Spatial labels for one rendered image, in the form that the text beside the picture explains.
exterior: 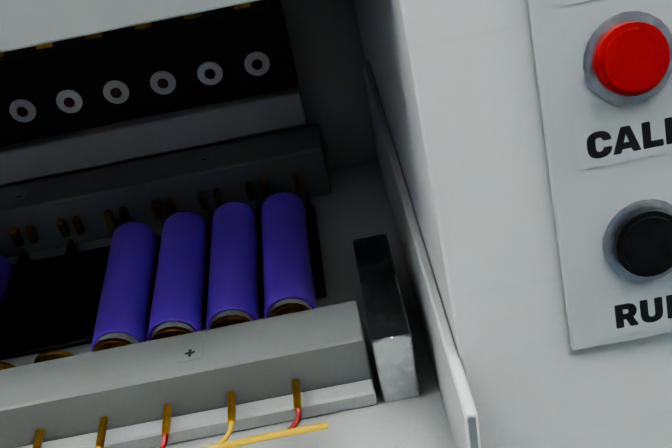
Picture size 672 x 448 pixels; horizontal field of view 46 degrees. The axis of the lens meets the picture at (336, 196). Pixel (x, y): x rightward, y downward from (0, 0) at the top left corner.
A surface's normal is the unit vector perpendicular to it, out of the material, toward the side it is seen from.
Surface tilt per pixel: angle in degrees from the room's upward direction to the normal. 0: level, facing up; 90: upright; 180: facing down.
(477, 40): 90
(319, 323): 19
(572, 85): 90
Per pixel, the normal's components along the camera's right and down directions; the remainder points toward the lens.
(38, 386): -0.17, -0.80
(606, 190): 0.04, 0.27
